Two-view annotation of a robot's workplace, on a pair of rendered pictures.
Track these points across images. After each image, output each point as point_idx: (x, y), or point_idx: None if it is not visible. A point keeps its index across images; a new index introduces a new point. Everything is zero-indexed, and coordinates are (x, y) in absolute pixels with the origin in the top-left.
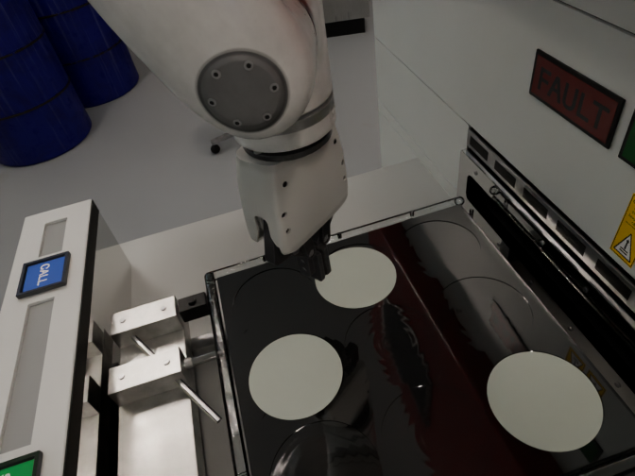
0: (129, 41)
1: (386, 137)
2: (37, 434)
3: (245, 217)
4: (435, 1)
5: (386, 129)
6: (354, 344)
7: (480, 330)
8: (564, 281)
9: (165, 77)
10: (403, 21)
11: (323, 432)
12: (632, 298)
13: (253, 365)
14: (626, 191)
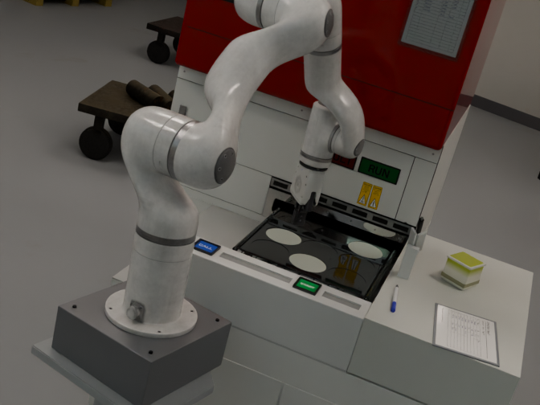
0: (350, 137)
1: None
2: (290, 276)
3: (305, 194)
4: (247, 123)
5: None
6: (311, 252)
7: (334, 240)
8: None
9: (351, 144)
10: None
11: (333, 271)
12: (368, 215)
13: (293, 264)
14: (361, 182)
